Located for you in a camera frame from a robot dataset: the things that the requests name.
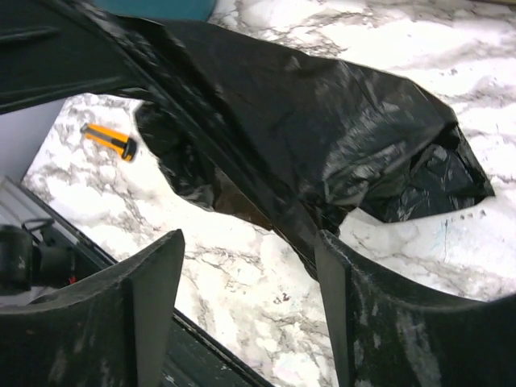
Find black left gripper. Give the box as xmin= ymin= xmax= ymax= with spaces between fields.
xmin=1 ymin=1 xmax=144 ymax=114

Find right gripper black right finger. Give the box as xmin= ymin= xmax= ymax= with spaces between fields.
xmin=314 ymin=231 xmax=515 ymax=386

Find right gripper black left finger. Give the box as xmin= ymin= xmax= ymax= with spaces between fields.
xmin=1 ymin=230 xmax=185 ymax=386

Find black plastic trash bag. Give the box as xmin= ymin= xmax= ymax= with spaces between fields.
xmin=62 ymin=1 xmax=493 ymax=275

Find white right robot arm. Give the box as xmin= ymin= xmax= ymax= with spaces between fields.
xmin=1 ymin=226 xmax=515 ymax=386

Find teal plastic trash bin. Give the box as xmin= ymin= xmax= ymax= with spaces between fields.
xmin=94 ymin=0 xmax=218 ymax=21

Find yellow black utility knife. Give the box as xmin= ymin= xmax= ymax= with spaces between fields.
xmin=81 ymin=123 xmax=138 ymax=161

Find aluminium extrusion frame rail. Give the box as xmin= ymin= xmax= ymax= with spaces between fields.
xmin=1 ymin=177 xmax=52 ymax=229

